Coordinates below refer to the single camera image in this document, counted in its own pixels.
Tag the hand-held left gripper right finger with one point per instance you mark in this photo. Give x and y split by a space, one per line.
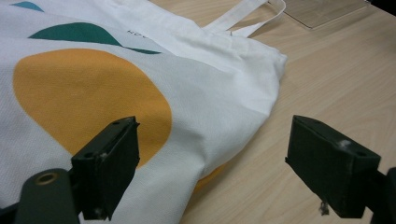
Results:
330 174

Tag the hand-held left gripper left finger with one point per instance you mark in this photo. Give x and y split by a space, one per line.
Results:
107 165

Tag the white printed tote bag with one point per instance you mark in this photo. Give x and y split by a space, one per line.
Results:
202 93

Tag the clear acrylic sheet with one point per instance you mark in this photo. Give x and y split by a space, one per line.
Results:
317 12

